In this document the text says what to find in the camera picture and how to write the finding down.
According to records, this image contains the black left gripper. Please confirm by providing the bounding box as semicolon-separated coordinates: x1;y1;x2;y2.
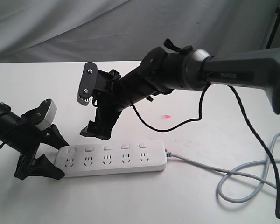
7;107;69;180

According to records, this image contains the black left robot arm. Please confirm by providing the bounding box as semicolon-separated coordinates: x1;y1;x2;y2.
0;99;68;180

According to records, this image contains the black tripod stand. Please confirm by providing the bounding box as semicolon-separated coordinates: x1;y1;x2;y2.
265;7;280;49

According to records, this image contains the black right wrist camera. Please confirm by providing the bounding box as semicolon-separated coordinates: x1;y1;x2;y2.
77;62;98;106

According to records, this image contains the white five-outlet power strip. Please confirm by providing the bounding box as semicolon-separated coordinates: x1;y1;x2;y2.
54;140;167;178

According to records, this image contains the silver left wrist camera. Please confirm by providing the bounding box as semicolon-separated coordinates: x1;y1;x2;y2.
35;99;57;131

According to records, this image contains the grey backdrop cloth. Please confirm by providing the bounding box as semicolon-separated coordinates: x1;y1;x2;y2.
0;0;280;63

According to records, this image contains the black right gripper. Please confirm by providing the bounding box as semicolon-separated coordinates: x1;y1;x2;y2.
80;69;123;140

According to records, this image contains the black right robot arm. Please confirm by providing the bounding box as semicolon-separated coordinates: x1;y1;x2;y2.
77;39;280;140

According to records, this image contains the black camera cable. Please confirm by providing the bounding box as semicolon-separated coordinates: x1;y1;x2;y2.
91;79;280;215

